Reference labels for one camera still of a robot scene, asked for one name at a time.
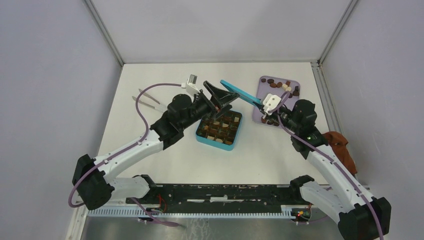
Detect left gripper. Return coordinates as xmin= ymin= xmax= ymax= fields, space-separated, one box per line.
xmin=180 ymin=81 xmax=239 ymax=131

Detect teal tin lid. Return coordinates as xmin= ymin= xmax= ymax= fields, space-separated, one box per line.
xmin=220 ymin=79 xmax=263 ymax=109

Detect teal chocolate tin box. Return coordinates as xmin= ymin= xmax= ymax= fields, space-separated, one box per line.
xmin=195 ymin=110 xmax=243 ymax=151

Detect metal tongs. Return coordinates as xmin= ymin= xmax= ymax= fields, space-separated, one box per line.
xmin=131 ymin=92 xmax=167 ymax=113

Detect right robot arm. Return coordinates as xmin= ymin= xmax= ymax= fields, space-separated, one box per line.
xmin=261 ymin=96 xmax=392 ymax=240

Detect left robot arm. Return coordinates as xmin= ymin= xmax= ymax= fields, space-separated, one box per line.
xmin=68 ymin=81 xmax=239 ymax=210

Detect lilac plastic tray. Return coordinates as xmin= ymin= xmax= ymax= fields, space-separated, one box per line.
xmin=256 ymin=75 xmax=301 ymax=110

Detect brown cloth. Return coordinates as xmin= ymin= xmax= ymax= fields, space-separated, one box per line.
xmin=323 ymin=131 xmax=358 ymax=176

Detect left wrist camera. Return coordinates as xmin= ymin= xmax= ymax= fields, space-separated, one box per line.
xmin=181 ymin=74 xmax=200 ymax=97

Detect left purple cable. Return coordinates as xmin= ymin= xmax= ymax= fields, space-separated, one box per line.
xmin=68 ymin=82 xmax=183 ymax=229

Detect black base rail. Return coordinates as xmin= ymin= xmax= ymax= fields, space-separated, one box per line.
xmin=125 ymin=183 xmax=310 ymax=214

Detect white cable duct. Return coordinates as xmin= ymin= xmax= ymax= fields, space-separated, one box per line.
xmin=87 ymin=206 xmax=295 ymax=220

